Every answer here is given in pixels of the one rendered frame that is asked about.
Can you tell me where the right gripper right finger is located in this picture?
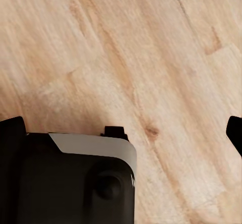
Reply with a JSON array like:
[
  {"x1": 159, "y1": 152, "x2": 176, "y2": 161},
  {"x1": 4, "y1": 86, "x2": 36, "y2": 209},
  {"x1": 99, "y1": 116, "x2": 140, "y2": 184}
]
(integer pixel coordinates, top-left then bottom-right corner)
[{"x1": 226, "y1": 116, "x2": 242, "y2": 157}]

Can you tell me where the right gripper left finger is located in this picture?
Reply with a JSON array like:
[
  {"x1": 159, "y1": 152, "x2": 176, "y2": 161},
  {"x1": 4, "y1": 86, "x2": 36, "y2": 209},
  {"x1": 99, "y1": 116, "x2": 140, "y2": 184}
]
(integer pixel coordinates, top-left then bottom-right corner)
[{"x1": 0, "y1": 116, "x2": 26, "y2": 177}]

